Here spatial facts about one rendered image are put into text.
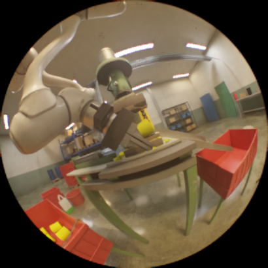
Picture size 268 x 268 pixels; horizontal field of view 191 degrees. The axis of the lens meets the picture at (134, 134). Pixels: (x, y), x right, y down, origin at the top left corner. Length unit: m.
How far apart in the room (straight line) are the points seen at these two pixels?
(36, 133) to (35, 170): 8.11
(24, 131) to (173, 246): 1.16
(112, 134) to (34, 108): 0.21
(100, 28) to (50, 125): 3.10
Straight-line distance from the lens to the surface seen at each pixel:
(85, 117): 0.24
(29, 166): 8.27
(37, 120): 0.19
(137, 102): 0.33
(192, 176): 0.30
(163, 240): 1.10
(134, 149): 0.32
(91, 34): 3.20
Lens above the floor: 1.07
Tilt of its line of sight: 2 degrees up
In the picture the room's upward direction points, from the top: 21 degrees counter-clockwise
